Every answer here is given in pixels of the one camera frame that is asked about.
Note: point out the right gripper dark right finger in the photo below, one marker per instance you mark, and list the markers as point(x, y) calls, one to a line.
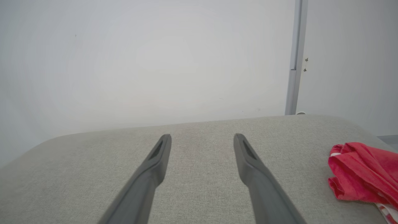
point(264, 189)

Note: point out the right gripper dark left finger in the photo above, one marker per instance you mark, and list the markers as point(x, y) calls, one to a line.
point(140, 189)

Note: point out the red garment with white stripes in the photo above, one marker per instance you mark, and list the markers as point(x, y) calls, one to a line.
point(363, 171)

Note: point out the grey vertical wall profile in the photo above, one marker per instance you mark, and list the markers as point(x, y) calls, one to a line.
point(295, 56)

